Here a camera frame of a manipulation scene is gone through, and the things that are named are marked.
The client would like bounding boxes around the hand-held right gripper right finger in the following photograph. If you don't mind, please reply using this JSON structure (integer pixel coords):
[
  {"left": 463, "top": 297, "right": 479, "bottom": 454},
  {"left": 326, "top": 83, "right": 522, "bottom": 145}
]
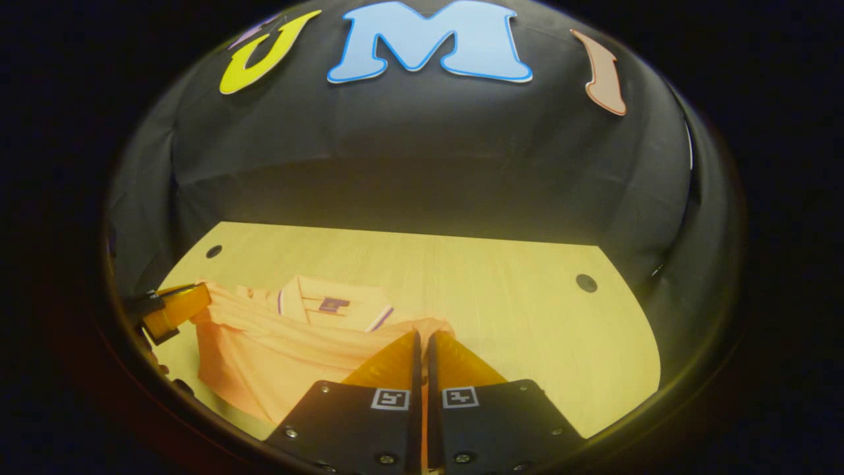
[{"left": 427, "top": 329, "right": 586, "bottom": 475}]

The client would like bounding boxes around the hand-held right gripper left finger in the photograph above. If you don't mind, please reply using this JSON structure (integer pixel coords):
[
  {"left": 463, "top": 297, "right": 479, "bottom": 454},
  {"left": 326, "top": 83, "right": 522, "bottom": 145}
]
[{"left": 262, "top": 329, "right": 423, "bottom": 475}]

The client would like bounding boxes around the orange T-shirt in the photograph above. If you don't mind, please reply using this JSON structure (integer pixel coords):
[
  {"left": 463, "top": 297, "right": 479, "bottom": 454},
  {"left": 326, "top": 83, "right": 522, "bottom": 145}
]
[{"left": 191, "top": 275, "right": 456, "bottom": 475}]

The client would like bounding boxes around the black backdrop cloth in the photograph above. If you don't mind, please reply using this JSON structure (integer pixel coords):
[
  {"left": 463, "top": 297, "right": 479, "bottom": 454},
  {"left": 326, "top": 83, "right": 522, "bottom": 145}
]
[{"left": 105, "top": 0, "right": 739, "bottom": 383}]

